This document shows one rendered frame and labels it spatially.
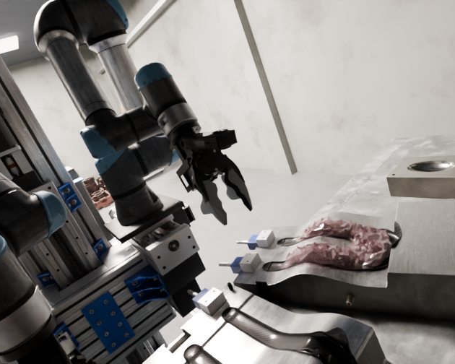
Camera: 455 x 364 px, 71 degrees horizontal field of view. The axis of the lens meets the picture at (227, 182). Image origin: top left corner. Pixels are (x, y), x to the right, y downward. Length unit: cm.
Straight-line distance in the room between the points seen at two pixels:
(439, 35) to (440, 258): 204
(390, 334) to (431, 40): 216
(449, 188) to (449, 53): 162
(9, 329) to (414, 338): 64
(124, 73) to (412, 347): 94
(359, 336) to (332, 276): 20
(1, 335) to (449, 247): 72
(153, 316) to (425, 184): 93
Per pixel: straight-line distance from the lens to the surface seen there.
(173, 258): 96
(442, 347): 72
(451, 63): 262
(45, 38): 97
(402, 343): 72
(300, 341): 61
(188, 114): 65
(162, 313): 115
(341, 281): 73
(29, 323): 49
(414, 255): 72
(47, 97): 852
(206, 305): 75
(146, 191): 104
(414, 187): 112
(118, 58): 101
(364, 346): 56
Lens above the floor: 135
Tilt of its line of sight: 18 degrees down
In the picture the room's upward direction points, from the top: 22 degrees counter-clockwise
